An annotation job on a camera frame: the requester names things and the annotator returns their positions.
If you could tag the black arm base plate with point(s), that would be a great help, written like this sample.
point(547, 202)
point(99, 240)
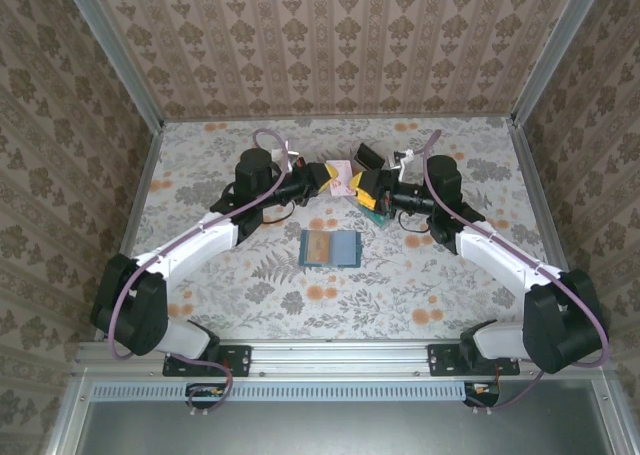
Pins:
point(442, 360)
point(240, 360)

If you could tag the floral table cover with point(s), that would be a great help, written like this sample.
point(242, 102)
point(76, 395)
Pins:
point(350, 315)

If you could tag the orange card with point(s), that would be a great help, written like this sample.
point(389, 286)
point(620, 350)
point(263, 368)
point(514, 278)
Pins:
point(317, 249)

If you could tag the green card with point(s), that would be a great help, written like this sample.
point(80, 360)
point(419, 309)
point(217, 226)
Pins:
point(375, 218)

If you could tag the grey metal panel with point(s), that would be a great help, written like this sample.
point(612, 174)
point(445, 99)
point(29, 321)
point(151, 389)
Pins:
point(340, 430)

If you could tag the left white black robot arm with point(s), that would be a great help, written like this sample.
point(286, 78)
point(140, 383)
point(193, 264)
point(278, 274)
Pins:
point(190, 252)

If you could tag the slanted aluminium post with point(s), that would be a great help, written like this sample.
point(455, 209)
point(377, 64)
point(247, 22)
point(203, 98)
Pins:
point(115, 55)
point(560, 50)

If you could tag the long aluminium base rail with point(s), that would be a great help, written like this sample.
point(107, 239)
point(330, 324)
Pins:
point(340, 357)

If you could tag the black wiring port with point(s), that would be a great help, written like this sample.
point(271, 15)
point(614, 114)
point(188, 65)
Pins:
point(202, 392)
point(482, 392)

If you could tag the plain black card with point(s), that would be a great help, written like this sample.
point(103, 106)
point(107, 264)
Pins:
point(367, 156)

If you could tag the aluminium side rail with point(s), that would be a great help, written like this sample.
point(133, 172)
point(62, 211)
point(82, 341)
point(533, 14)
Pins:
point(130, 225)
point(547, 225)

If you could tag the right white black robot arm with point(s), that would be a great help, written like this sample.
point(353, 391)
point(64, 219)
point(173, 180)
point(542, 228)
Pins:
point(505, 262)

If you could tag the clear plastic card tray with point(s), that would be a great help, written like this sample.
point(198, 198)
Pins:
point(383, 224)

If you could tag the blue card holder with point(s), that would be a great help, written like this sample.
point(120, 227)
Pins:
point(345, 247)

